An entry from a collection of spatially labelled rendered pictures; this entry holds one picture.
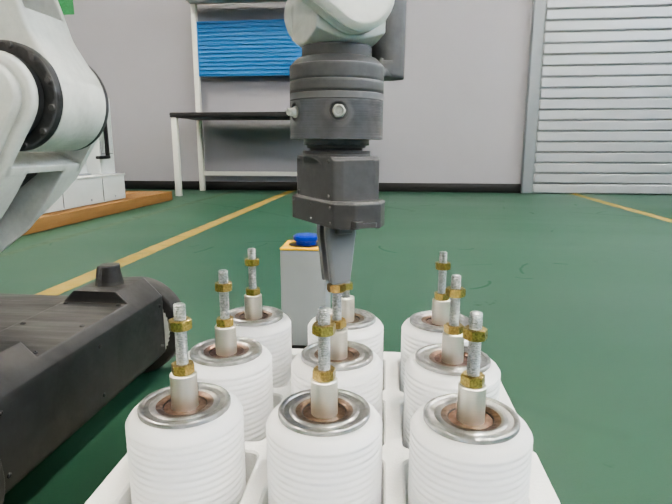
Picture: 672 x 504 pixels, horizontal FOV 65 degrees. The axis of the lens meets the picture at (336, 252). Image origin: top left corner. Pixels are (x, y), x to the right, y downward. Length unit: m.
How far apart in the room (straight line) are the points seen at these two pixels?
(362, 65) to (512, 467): 0.34
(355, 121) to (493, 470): 0.30
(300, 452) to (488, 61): 5.33
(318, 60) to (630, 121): 5.41
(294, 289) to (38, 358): 0.36
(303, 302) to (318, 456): 0.43
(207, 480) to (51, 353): 0.43
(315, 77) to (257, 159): 5.22
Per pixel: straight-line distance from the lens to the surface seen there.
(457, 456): 0.42
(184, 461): 0.45
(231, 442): 0.46
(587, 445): 0.97
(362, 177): 0.48
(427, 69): 5.55
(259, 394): 0.56
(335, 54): 0.48
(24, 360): 0.80
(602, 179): 5.75
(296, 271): 0.80
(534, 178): 5.57
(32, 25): 0.86
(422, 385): 0.53
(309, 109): 0.48
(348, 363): 0.53
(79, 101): 0.84
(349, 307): 0.65
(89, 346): 0.89
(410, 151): 5.50
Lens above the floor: 0.47
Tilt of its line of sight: 11 degrees down
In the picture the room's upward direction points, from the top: straight up
